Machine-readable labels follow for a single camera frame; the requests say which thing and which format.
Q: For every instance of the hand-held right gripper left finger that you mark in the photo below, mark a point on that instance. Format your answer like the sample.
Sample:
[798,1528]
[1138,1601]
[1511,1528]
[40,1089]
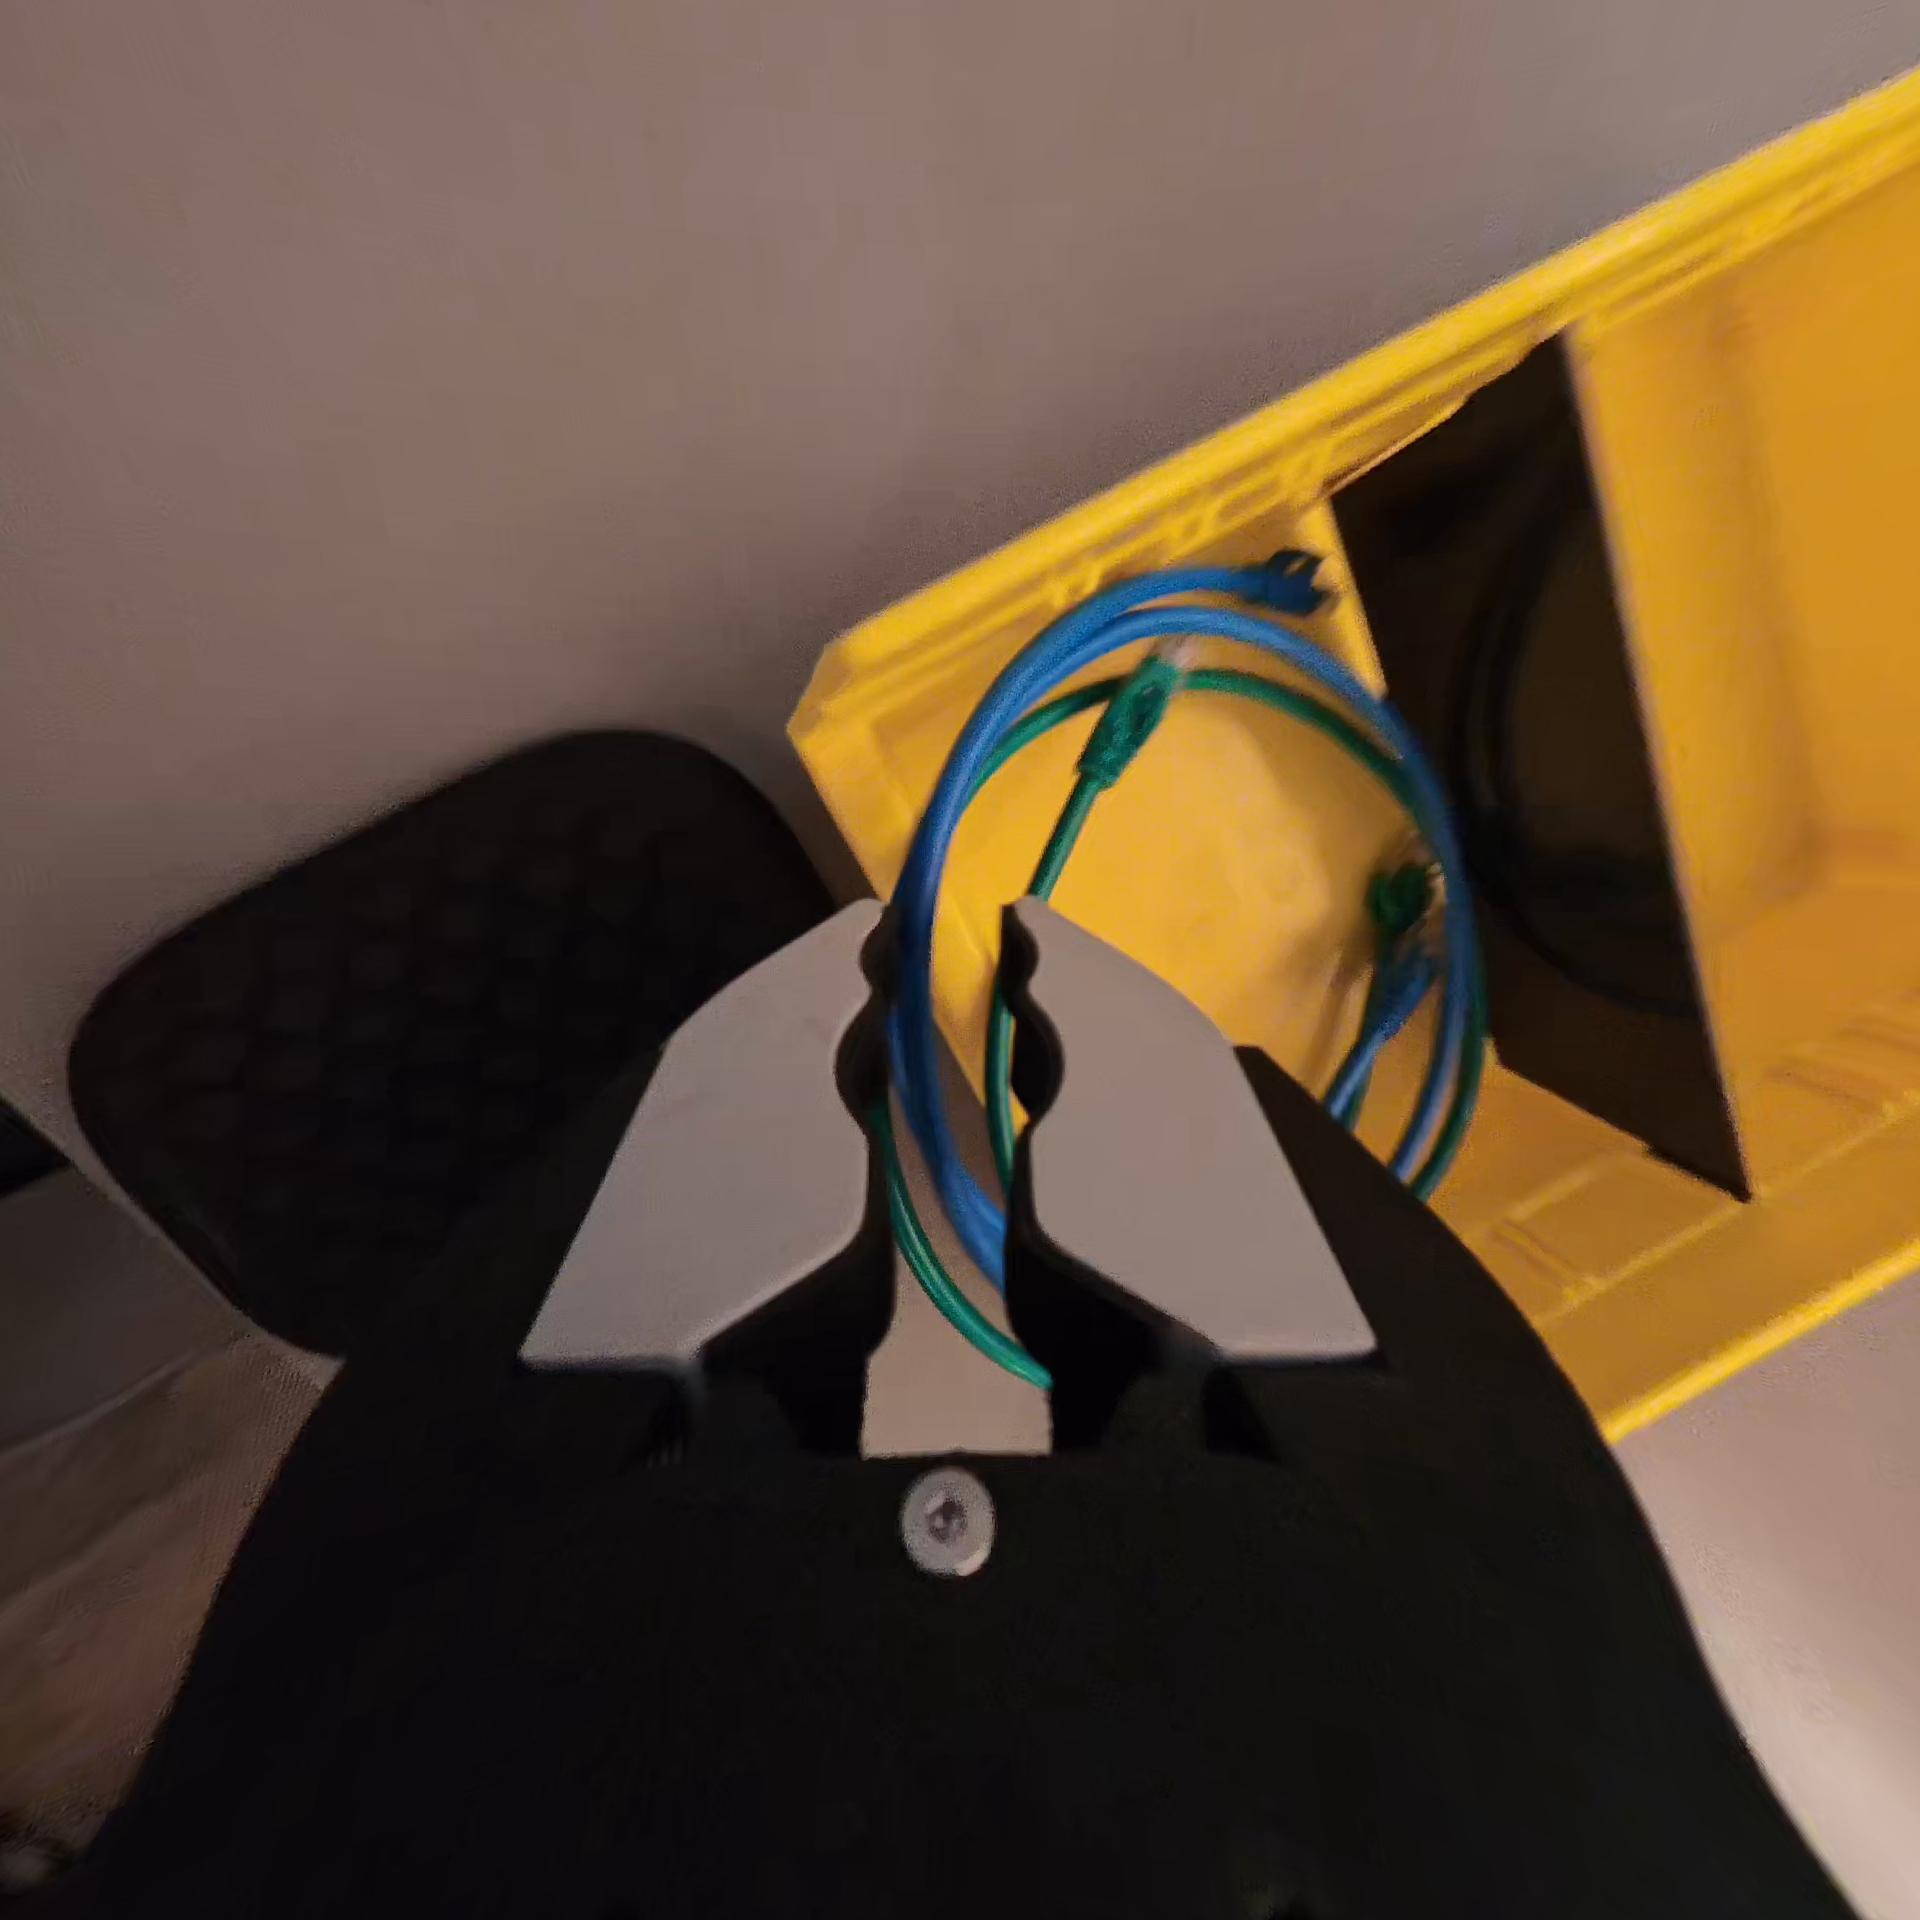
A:
[721,1154]

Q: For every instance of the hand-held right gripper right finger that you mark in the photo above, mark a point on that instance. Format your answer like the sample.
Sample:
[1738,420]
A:
[1184,1184]

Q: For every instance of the yellow plastic bin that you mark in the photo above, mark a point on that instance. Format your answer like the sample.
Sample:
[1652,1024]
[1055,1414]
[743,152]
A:
[1770,600]

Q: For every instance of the black mesh wrist rest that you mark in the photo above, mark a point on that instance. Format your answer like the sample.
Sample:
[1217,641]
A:
[450,974]

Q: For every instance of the black bin divider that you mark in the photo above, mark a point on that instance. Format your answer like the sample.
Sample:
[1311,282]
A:
[1546,780]

